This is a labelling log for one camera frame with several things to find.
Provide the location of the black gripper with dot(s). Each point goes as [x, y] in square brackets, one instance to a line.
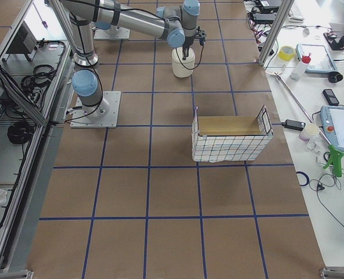
[186, 46]

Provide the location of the white trash can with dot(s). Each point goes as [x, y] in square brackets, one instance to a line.
[182, 68]

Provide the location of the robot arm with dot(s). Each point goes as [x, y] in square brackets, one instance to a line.
[175, 24]
[87, 86]

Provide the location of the yellow tape roll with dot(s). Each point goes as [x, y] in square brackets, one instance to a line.
[286, 53]

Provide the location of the red capped plastic bottle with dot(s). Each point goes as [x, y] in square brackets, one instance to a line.
[301, 67]

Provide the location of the far teach pendant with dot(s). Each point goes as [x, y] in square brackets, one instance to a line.
[321, 60]

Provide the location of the teach pendant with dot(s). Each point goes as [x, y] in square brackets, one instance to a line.
[332, 118]
[321, 60]

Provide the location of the paper cup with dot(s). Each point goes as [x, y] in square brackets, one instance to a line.
[309, 131]

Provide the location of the black small bowl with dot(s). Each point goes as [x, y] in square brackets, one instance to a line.
[335, 77]

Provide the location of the black phone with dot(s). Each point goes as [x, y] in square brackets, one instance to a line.
[330, 97]

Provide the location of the near teach pendant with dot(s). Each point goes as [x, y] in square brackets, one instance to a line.
[332, 118]

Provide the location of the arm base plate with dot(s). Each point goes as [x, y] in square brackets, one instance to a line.
[104, 116]
[112, 34]

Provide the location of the wire basket with cloth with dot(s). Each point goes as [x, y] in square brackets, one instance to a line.
[230, 138]

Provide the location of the aluminium frame post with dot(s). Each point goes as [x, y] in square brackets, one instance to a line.
[275, 29]

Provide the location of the green handled reacher tool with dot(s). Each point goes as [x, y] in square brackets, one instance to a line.
[335, 159]

